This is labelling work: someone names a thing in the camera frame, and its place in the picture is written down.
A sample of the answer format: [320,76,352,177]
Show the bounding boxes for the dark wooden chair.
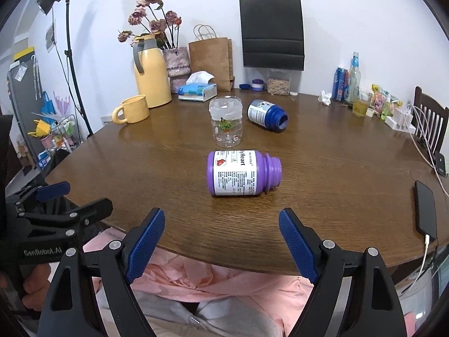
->
[410,86,449,162]

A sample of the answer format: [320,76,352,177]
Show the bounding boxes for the white charging cables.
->
[406,103,449,197]

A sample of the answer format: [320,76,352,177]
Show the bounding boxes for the black adapter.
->
[435,152,448,177]

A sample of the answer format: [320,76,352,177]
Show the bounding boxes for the dried pink flowers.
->
[117,0,183,50]

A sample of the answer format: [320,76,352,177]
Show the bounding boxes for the blue tissue box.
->
[177,71,218,102]

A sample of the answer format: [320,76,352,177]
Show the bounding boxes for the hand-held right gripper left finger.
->
[38,207,166,337]

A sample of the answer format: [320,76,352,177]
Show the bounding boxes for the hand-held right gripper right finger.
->
[279,208,406,337]

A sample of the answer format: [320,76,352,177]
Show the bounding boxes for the colourful snack packets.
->
[371,84,402,120]

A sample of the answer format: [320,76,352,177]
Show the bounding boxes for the pink jacket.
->
[82,227,351,337]

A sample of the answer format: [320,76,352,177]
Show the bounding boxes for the clear glass bottle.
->
[347,52,362,104]

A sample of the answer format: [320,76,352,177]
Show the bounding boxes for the blue drink can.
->
[332,67,349,102]

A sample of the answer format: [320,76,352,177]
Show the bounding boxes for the blue plastic bottle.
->
[247,99,289,134]

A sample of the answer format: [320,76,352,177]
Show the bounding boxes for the person's left hand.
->
[19,263,54,313]

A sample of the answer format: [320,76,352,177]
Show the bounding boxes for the clear container of sticks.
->
[267,70,292,95]

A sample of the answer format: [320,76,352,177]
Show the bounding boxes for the grey hoodie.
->
[133,290,292,337]

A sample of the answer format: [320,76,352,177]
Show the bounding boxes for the cluttered storage trolley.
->
[28,91,88,169]

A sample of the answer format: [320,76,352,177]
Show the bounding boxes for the black smartphone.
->
[414,180,439,242]

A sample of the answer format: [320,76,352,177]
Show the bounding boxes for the white power strip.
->
[384,107,416,133]

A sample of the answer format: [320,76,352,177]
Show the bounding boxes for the fuzzy pink vase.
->
[162,47,192,94]

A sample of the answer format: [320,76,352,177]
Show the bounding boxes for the yellow mug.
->
[112,95,150,126]

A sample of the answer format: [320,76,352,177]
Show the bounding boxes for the black paper bag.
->
[239,0,305,71]

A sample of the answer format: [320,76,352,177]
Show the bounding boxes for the brown paper bag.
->
[188,24,235,92]

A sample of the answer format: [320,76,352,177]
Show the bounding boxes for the yellow thermos jug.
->
[131,34,172,109]

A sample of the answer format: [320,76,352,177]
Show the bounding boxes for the purple plastic bottle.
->
[206,149,283,197]

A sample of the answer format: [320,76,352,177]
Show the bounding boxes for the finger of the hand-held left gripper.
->
[7,181,71,215]
[17,197,114,244]

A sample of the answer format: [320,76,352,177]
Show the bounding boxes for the white phone cable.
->
[396,233,439,293]

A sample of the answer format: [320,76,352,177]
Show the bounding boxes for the glass of tea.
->
[352,89,372,119]

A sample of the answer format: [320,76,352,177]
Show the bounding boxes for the dark refrigerator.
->
[6,46,47,173]

